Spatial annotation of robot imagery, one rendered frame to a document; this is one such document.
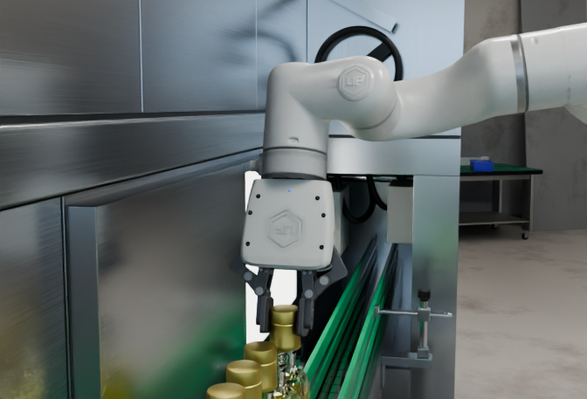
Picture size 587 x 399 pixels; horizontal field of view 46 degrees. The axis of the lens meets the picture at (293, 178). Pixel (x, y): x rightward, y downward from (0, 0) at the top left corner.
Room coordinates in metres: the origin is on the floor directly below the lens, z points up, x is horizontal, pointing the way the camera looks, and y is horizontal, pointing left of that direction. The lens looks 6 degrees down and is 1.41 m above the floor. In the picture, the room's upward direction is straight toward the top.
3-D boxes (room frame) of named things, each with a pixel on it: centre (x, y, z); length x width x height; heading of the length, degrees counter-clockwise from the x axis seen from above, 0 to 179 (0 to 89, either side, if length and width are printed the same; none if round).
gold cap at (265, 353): (0.70, 0.03, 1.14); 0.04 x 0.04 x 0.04
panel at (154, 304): (1.05, 0.10, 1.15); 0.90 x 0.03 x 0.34; 168
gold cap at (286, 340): (0.75, 0.01, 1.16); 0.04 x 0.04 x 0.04
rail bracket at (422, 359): (1.49, -0.26, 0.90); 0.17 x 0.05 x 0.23; 78
